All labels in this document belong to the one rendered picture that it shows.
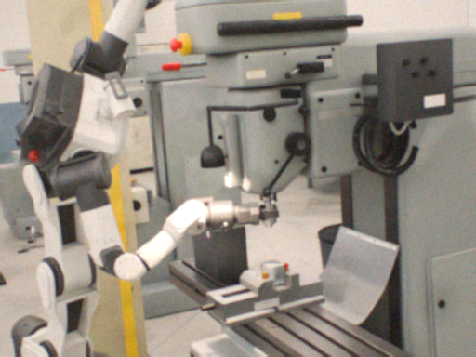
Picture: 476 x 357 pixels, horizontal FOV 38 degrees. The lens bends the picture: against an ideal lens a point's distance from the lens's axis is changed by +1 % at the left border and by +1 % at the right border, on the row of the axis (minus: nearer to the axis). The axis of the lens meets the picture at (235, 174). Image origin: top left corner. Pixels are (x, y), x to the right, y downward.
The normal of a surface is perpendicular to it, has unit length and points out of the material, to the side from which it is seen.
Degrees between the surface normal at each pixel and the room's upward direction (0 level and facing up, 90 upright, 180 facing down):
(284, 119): 90
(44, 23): 90
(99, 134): 58
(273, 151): 90
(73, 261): 81
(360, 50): 90
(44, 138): 137
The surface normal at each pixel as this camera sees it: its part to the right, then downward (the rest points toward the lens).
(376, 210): -0.90, 0.14
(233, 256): 0.43, 0.13
